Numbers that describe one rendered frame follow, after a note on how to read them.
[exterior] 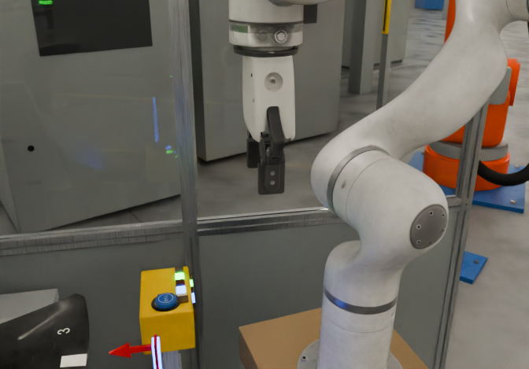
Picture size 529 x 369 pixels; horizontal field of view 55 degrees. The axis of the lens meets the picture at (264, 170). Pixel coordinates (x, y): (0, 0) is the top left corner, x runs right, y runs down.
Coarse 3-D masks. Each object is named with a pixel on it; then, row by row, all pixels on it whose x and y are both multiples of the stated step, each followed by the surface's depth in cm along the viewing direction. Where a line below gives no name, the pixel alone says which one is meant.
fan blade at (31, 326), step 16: (64, 304) 75; (80, 304) 75; (16, 320) 73; (32, 320) 73; (48, 320) 73; (64, 320) 73; (80, 320) 73; (0, 336) 71; (16, 336) 71; (32, 336) 71; (48, 336) 71; (80, 336) 71; (0, 352) 68; (16, 352) 68; (32, 352) 68; (48, 352) 68; (64, 352) 68; (80, 352) 69; (0, 368) 66; (16, 368) 66; (32, 368) 66; (48, 368) 66; (64, 368) 67; (80, 368) 67
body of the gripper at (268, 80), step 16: (240, 48) 58; (256, 64) 56; (272, 64) 55; (288, 64) 56; (256, 80) 56; (272, 80) 63; (288, 80) 56; (256, 96) 56; (272, 96) 56; (288, 96) 57; (256, 112) 57; (288, 112) 57; (256, 128) 58; (288, 128) 58
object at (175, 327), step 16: (144, 272) 108; (160, 272) 108; (144, 288) 103; (160, 288) 103; (144, 304) 98; (176, 304) 97; (192, 304) 98; (144, 320) 95; (160, 320) 95; (176, 320) 96; (192, 320) 97; (144, 336) 96; (160, 336) 97; (176, 336) 97; (192, 336) 98; (144, 352) 97
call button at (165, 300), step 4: (160, 296) 98; (164, 296) 98; (168, 296) 98; (172, 296) 98; (156, 300) 97; (160, 300) 97; (164, 300) 97; (168, 300) 97; (172, 300) 97; (156, 304) 97; (160, 304) 96; (164, 304) 96; (168, 304) 96; (172, 304) 97
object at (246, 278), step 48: (240, 240) 149; (288, 240) 152; (336, 240) 155; (0, 288) 139; (48, 288) 142; (96, 288) 145; (240, 288) 155; (288, 288) 158; (432, 288) 170; (96, 336) 151; (432, 336) 178
